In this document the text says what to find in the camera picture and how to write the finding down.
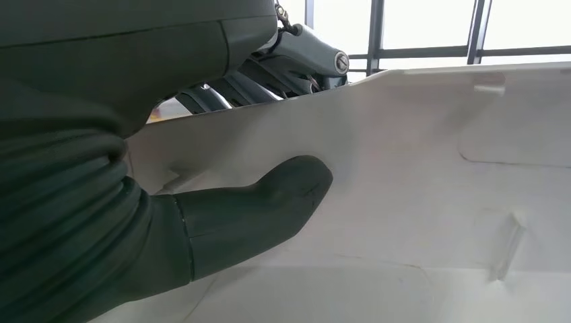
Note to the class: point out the left robot hand grey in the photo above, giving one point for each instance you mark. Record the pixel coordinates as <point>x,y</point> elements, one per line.
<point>111,53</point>

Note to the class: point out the dark window frame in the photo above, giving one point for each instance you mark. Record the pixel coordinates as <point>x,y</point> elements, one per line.
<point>375,35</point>

